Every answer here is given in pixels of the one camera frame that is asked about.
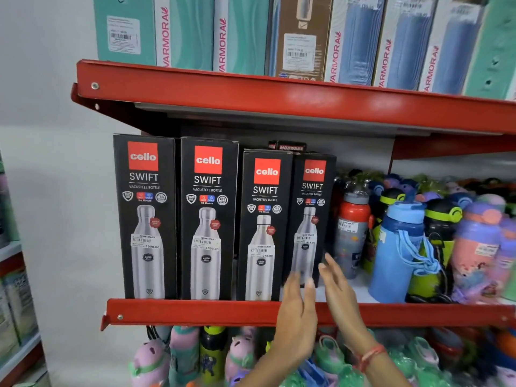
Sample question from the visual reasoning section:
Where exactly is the person's left hand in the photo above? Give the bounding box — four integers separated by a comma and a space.
274, 272, 319, 370

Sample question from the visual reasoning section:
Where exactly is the person's right hand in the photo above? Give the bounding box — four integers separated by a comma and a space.
318, 253, 378, 353

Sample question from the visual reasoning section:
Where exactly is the person's right forearm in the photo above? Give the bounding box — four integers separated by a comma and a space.
361, 347, 413, 387

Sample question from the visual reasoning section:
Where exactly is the person's left forearm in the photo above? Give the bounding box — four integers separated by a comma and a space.
238, 358, 301, 387

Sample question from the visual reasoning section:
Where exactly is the grey bottle with red lid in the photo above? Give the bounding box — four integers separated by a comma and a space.
334, 192, 371, 280

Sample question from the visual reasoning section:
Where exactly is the short black bottle box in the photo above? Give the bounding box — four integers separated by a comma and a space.
282, 153, 337, 288
236, 149, 294, 302

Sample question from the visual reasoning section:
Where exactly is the pink animal-shaped bottle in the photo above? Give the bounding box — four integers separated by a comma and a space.
224, 334, 257, 387
128, 338, 171, 387

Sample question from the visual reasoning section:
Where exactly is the red thread wristband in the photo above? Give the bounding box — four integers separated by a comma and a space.
356, 344, 388, 374

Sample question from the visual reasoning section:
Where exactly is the red metal shelf board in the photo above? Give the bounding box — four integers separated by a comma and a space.
100, 298, 516, 332
71, 59, 516, 160

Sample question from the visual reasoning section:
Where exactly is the yellow-green and black bottle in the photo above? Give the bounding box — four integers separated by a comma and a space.
199, 326, 229, 386

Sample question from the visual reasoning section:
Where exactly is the tall black bottle box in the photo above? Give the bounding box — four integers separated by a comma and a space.
113, 134, 178, 300
180, 137, 239, 301

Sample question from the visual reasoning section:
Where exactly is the black bottle with green trim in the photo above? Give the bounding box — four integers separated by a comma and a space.
406, 198, 463, 303

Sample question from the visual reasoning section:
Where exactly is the cluster of green animal bottles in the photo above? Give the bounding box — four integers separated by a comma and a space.
278, 326, 516, 387

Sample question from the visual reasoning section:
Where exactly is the teal and pink bottle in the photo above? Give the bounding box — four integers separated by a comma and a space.
169, 326, 201, 387

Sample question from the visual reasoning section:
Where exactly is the cluster of colourful kids bottles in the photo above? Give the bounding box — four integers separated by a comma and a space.
333, 169, 516, 303

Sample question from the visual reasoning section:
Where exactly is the small black box red print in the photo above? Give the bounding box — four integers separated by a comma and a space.
268, 140, 307, 153

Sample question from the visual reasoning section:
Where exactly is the pink bottle with purple lid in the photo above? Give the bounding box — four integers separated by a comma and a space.
451, 202, 504, 305

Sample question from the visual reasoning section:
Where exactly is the brown cardboard bottle carton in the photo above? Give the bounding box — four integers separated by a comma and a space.
274, 0, 334, 82

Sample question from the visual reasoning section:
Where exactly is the row of teal and blue boxes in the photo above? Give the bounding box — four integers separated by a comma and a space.
93, 0, 516, 101

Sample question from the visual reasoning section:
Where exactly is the side shelf unit with goods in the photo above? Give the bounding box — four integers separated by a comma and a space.
0, 151, 52, 387

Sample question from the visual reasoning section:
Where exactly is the blue bottle with strap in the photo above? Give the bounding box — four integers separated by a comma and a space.
368, 201, 442, 304

